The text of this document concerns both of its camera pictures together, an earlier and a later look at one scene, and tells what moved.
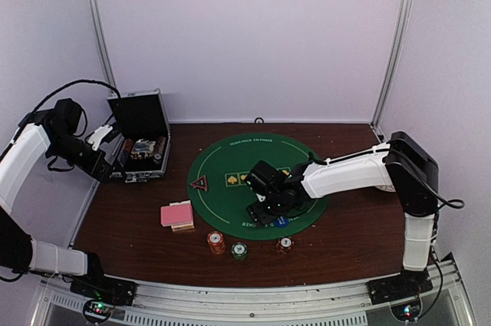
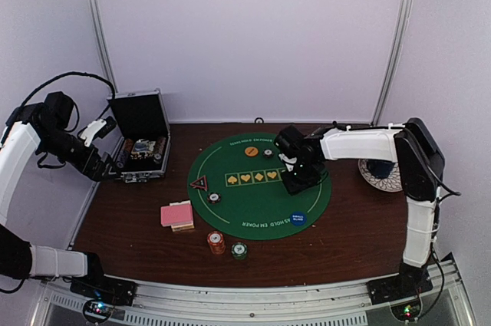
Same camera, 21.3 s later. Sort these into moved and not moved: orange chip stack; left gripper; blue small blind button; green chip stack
Moved: blue small blind button
Not moved: green chip stack; left gripper; orange chip stack
